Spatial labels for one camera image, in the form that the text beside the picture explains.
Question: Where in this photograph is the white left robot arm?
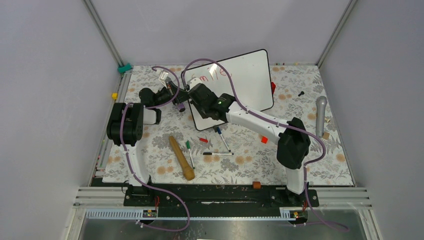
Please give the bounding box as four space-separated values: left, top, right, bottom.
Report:
106 81 189 186

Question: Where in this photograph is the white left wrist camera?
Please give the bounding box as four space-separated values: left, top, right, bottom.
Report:
158 70 169 87

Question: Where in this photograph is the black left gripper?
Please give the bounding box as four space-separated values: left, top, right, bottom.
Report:
153 80 191 108

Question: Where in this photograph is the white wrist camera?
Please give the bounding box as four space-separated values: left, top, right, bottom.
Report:
158 70 169 87
186 77 202 90

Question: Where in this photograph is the purple glitter microphone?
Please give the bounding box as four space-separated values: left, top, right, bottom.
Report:
177 104 186 113

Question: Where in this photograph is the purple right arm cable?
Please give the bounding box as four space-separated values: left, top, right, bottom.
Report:
180 58 350 233

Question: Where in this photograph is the wooden microphone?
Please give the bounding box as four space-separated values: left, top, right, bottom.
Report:
168 135 195 181

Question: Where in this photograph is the white whiteboard black frame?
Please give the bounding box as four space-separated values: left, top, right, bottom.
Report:
184 49 274 111

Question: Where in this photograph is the orange brown cylinder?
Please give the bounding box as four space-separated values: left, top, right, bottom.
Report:
252 181 262 190

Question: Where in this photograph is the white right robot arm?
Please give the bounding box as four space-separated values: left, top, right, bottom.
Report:
188 79 311 206

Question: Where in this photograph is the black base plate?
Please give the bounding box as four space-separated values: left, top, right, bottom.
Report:
119 182 320 218

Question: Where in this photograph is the small yellow cube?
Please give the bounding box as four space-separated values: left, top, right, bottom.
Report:
111 92 118 100

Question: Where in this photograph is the black cap marker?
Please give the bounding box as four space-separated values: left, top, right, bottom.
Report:
202 152 234 156

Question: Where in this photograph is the floral patterned mat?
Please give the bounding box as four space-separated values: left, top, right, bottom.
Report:
101 64 353 186

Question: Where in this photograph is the red object behind whiteboard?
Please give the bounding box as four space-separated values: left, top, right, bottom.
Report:
271 82 276 94

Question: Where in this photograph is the silver grey microphone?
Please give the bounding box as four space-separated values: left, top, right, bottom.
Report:
315 96 328 138

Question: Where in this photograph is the blue cap marker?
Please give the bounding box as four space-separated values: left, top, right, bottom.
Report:
216 127 232 153

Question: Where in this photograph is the small brown wooden cube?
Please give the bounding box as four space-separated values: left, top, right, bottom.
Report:
322 132 330 140

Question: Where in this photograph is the slotted grey cable duct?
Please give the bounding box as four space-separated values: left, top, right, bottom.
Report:
85 207 299 222

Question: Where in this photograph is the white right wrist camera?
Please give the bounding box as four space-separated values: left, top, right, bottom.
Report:
186 77 202 90

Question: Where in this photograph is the red block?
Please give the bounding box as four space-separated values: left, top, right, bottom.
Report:
261 136 269 144

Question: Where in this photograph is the green cap marker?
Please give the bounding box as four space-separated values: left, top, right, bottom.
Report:
185 140 196 170

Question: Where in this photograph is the teal block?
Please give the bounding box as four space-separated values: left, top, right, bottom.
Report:
117 63 133 74

